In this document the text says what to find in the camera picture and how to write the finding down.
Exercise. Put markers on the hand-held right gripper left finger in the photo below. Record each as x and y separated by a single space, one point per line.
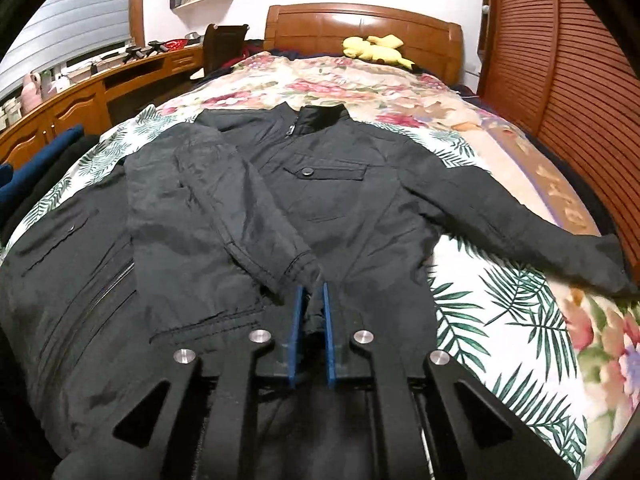
298 332

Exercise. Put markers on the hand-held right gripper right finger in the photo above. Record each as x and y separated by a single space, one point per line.
328 332

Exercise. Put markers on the black nylon jacket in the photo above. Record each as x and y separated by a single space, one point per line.
350 200

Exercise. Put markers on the dark matte zipper jacket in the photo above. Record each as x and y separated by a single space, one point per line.
65 270

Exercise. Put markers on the leaf print sheet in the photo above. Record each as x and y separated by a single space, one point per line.
480 320

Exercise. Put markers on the floral quilt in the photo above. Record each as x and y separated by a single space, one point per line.
310 85

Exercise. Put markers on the red cloth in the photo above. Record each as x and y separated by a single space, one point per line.
235 62

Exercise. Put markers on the yellow plush toy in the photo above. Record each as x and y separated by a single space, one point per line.
372 49

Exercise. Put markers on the black cloth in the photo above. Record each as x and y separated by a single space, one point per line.
60 165

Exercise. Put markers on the dark wooden chair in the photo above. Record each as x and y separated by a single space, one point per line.
225 45

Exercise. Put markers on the wooden headboard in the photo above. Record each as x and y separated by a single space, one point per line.
350 22

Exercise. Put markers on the blue cloth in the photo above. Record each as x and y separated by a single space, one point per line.
30 170

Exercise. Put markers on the wooden desk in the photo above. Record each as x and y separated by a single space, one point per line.
75 105

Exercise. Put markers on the pink bottle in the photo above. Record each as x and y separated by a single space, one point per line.
31 92

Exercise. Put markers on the wooden louvered wardrobe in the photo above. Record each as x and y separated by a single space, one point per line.
565 60

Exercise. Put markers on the grey window blind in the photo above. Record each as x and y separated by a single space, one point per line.
65 15

